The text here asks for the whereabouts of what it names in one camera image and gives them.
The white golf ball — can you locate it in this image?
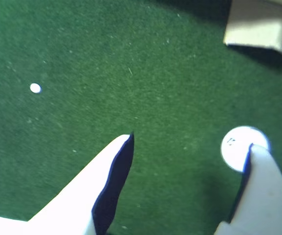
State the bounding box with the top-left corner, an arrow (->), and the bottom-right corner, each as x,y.
220,126 -> 271,173

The brown cardboard ramp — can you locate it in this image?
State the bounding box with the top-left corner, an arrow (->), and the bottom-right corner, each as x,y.
223,0 -> 282,58

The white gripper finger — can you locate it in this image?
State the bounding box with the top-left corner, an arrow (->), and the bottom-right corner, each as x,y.
214,143 -> 282,235
10,131 -> 134,235

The long green putting mat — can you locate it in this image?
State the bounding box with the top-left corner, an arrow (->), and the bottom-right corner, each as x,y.
0,0 -> 282,235

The small white ball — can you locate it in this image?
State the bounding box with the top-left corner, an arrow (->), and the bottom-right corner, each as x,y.
29,83 -> 43,94

